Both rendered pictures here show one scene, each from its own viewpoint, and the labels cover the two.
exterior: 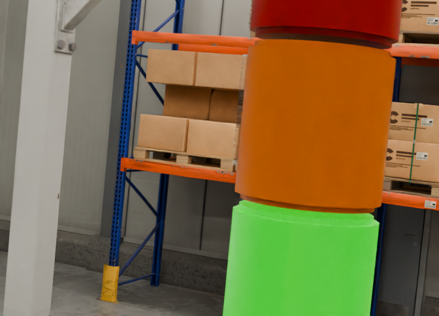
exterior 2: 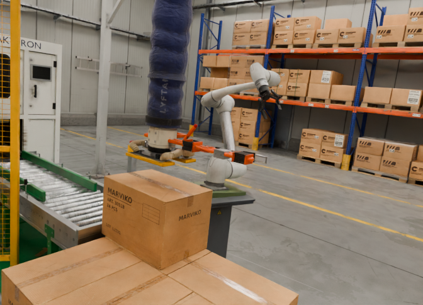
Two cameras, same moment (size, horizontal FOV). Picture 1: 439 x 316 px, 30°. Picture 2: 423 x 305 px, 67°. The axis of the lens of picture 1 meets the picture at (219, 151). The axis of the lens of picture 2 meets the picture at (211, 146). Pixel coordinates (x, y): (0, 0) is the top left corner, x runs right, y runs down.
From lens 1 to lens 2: 313 cm
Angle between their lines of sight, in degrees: 15
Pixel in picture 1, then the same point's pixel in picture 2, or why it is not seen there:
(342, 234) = not seen: outside the picture
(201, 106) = (221, 74)
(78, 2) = (109, 16)
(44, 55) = (103, 29)
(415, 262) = (288, 126)
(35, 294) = (103, 82)
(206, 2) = (228, 41)
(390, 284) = (280, 133)
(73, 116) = (189, 82)
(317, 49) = not seen: outside the picture
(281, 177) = not seen: outside the picture
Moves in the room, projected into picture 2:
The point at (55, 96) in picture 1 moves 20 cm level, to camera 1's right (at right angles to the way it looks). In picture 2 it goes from (106, 38) to (118, 39)
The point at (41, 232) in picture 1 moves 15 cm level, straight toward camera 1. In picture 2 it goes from (104, 68) to (100, 67)
